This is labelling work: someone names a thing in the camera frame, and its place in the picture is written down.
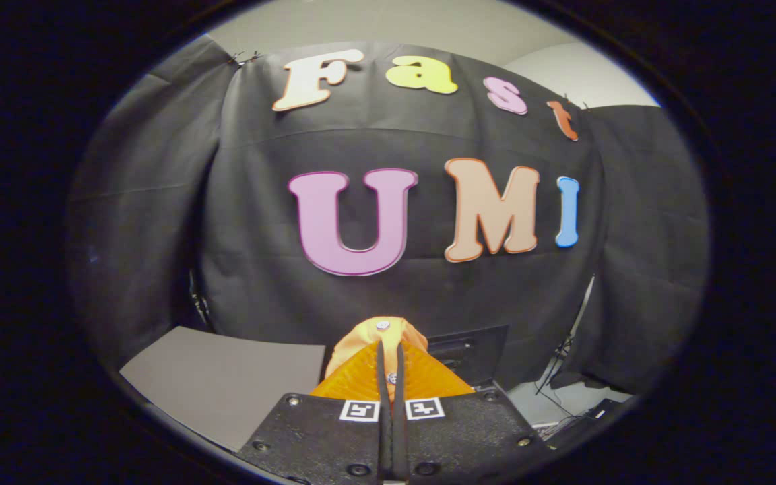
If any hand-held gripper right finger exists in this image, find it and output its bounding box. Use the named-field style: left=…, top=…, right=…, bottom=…
left=391, top=340, right=554, bottom=485

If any grey cabinet with black frame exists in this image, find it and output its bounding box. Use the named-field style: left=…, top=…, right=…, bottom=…
left=121, top=326, right=327, bottom=453

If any black backdrop cloth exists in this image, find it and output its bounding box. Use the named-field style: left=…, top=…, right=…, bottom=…
left=68, top=34, right=711, bottom=397

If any orange garment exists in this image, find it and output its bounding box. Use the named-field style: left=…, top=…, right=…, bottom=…
left=325, top=316, right=429, bottom=403

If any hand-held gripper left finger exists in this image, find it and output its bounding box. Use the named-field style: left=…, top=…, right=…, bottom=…
left=236, top=340, right=393, bottom=485

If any black backdrop stand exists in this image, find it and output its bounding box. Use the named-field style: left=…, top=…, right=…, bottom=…
left=535, top=275, right=596, bottom=397

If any black floor equipment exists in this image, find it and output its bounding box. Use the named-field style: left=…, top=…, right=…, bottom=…
left=550, top=397, right=633, bottom=447

